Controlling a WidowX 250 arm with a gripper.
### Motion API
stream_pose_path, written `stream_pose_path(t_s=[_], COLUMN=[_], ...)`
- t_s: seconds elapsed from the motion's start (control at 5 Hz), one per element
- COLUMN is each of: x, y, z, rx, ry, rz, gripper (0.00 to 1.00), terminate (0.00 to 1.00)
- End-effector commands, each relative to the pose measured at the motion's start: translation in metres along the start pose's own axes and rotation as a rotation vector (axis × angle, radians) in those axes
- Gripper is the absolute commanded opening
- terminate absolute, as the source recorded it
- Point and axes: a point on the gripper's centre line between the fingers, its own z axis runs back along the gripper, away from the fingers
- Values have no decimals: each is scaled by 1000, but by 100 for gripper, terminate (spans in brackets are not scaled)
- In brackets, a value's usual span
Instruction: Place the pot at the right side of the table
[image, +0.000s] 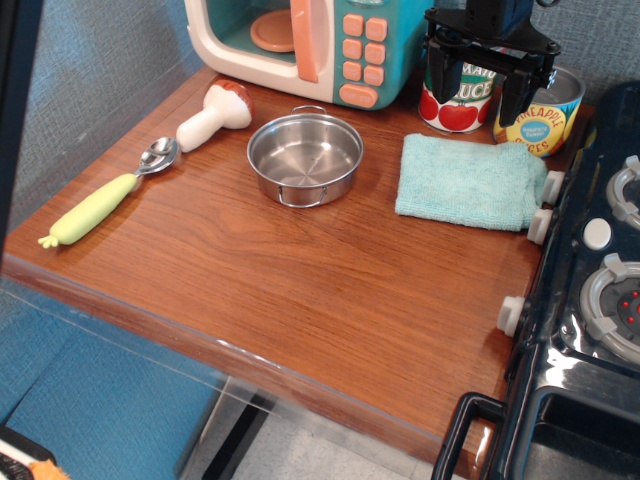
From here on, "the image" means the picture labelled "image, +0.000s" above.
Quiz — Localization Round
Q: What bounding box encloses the white stove knob middle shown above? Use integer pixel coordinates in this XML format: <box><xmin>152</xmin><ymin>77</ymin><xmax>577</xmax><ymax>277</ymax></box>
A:
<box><xmin>527</xmin><ymin>209</ymin><xmax>553</xmax><ymax>245</ymax></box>

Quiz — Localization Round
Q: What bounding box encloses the white stove knob front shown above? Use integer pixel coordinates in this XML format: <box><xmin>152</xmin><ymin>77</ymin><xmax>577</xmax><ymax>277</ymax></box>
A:
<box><xmin>497</xmin><ymin>296</ymin><xmax>525</xmax><ymax>337</ymax></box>

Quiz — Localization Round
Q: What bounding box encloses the pineapple slices can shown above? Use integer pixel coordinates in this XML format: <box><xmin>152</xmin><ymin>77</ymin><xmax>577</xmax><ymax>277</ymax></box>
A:
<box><xmin>493</xmin><ymin>66</ymin><xmax>586</xmax><ymax>158</ymax></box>

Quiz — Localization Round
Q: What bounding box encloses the white stove knob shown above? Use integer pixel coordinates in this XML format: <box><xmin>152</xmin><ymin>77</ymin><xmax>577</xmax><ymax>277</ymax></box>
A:
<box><xmin>541</xmin><ymin>170</ymin><xmax>565</xmax><ymax>206</ymax></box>
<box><xmin>527</xmin><ymin>209</ymin><xmax>553</xmax><ymax>245</ymax></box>
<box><xmin>497</xmin><ymin>296</ymin><xmax>525</xmax><ymax>337</ymax></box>

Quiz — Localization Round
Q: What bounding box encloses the tomato sauce can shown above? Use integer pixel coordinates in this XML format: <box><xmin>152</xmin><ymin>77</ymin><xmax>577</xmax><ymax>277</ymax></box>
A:
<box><xmin>418</xmin><ymin>63</ymin><xmax>496</xmax><ymax>133</ymax></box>

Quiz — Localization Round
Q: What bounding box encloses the black toy stove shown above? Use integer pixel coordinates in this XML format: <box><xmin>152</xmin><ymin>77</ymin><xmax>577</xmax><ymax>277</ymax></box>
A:
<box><xmin>432</xmin><ymin>81</ymin><xmax>639</xmax><ymax>479</ymax></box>

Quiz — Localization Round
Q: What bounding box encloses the stainless steel pot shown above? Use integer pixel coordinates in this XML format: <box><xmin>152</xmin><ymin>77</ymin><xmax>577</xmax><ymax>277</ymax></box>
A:
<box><xmin>247</xmin><ymin>106</ymin><xmax>364</xmax><ymax>209</ymax></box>

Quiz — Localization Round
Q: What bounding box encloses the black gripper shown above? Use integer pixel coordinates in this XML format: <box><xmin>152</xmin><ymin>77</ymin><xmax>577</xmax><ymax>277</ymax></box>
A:
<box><xmin>425</xmin><ymin>1</ymin><xmax>561</xmax><ymax>127</ymax></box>

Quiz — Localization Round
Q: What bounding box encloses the toy mushroom white brown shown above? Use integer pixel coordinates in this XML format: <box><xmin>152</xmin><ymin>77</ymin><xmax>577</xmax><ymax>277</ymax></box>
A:
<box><xmin>176</xmin><ymin>80</ymin><xmax>255</xmax><ymax>152</ymax></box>

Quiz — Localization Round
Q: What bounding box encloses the toy microwave teal and cream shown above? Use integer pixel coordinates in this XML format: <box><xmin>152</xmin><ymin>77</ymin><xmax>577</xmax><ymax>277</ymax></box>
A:
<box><xmin>185</xmin><ymin>0</ymin><xmax>433</xmax><ymax>110</ymax></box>

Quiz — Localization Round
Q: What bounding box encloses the black vertical bar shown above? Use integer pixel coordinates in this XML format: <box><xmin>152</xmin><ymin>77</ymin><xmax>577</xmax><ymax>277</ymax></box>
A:
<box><xmin>0</xmin><ymin>0</ymin><xmax>45</xmax><ymax>251</ymax></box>

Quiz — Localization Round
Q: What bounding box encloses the orange plush object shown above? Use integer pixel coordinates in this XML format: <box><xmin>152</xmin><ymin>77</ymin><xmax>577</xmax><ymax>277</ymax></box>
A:
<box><xmin>28</xmin><ymin>460</ymin><xmax>70</xmax><ymax>480</ymax></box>

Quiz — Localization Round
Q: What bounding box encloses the white stove knob rear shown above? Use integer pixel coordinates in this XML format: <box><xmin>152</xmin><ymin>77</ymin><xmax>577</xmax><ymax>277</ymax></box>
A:
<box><xmin>541</xmin><ymin>170</ymin><xmax>565</xmax><ymax>206</ymax></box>

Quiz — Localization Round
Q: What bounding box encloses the light teal cloth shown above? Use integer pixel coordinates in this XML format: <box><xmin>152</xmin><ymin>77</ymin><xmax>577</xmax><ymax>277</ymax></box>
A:
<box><xmin>395</xmin><ymin>134</ymin><xmax>547</xmax><ymax>232</ymax></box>

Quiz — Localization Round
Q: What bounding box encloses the orange microwave plate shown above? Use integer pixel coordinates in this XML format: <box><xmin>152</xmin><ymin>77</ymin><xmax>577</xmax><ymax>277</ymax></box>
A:
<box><xmin>250</xmin><ymin>9</ymin><xmax>294</xmax><ymax>53</ymax></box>

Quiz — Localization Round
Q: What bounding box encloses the spoon with green handle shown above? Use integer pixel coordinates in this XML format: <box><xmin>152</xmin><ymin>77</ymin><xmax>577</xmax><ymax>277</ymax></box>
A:
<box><xmin>37</xmin><ymin>137</ymin><xmax>180</xmax><ymax>249</ymax></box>

